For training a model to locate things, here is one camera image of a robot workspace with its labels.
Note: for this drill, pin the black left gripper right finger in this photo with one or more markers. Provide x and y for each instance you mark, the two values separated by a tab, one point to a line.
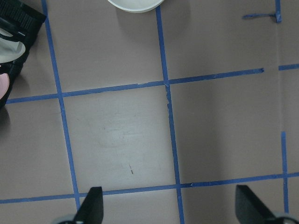
249	209

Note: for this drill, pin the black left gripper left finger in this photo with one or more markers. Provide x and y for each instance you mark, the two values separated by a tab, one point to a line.
91	210

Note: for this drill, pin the pink plate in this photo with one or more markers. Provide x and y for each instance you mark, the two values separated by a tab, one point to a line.
4	84

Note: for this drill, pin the cream plate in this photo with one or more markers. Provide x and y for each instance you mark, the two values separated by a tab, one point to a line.
10	47

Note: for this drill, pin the black plate rack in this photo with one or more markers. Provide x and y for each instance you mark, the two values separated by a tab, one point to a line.
23	22

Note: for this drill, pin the cream bowl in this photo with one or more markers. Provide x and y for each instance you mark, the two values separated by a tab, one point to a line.
136	6

